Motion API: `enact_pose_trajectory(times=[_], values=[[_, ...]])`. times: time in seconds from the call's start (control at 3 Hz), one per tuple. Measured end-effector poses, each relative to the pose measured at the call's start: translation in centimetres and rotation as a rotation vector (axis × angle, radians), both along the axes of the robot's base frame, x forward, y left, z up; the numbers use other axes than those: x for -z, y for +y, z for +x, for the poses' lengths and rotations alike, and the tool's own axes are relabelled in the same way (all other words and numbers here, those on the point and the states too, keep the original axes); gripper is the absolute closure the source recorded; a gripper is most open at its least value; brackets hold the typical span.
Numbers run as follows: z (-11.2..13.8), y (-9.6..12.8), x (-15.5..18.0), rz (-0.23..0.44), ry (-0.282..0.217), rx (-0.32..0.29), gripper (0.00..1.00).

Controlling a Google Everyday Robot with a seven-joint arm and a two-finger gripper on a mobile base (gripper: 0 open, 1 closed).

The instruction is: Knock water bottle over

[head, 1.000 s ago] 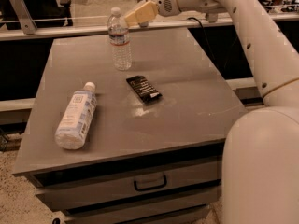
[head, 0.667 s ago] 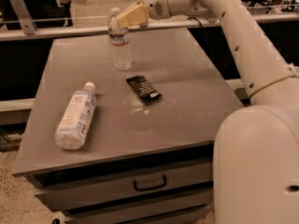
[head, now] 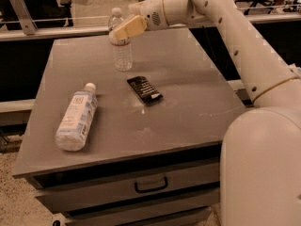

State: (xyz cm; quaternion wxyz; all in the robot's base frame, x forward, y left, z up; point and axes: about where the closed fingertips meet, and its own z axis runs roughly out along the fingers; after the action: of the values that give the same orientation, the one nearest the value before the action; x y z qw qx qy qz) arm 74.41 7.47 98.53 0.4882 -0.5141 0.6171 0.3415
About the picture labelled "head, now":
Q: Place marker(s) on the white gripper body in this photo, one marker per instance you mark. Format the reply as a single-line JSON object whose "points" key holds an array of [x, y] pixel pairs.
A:
{"points": [[152, 11]]}

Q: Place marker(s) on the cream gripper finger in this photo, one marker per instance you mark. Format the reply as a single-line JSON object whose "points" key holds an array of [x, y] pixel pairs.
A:
{"points": [[135, 8], [132, 26]]}

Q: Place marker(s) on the clear plastic water bottle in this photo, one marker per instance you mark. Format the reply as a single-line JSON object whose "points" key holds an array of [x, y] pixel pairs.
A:
{"points": [[122, 50]]}

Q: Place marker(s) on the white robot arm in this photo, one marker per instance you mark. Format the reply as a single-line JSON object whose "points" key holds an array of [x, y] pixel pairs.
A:
{"points": [[260, 164]]}

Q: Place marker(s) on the white labelled bottle lying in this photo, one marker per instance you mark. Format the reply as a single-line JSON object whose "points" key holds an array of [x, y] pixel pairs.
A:
{"points": [[71, 134]]}

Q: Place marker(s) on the black snack packet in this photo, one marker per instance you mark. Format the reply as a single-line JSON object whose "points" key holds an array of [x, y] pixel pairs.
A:
{"points": [[145, 91]]}

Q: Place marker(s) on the black office chair left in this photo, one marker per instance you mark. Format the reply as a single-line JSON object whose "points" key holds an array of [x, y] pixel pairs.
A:
{"points": [[44, 13]]}

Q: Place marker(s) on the grey drawer cabinet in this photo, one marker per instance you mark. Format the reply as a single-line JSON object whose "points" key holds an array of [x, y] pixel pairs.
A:
{"points": [[178, 137]]}

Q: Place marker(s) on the left metal bracket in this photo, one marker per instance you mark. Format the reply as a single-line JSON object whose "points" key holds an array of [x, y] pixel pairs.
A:
{"points": [[27, 24]]}

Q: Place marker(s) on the black drawer handle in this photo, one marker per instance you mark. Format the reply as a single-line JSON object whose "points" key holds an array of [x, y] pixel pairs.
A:
{"points": [[150, 185]]}

